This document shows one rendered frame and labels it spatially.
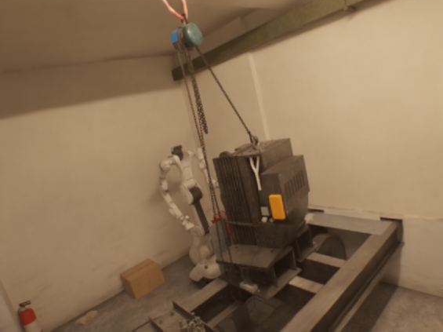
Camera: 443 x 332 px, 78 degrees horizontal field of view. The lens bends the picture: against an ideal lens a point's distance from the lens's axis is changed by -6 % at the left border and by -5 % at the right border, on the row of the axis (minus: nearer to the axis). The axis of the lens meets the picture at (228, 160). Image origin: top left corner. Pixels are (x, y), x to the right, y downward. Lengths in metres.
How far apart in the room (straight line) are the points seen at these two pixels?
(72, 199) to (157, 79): 1.95
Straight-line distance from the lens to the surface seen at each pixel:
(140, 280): 3.89
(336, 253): 3.06
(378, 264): 2.76
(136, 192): 4.03
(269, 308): 3.11
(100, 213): 3.91
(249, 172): 2.06
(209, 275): 3.31
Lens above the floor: 1.95
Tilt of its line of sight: 10 degrees down
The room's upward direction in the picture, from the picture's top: 13 degrees counter-clockwise
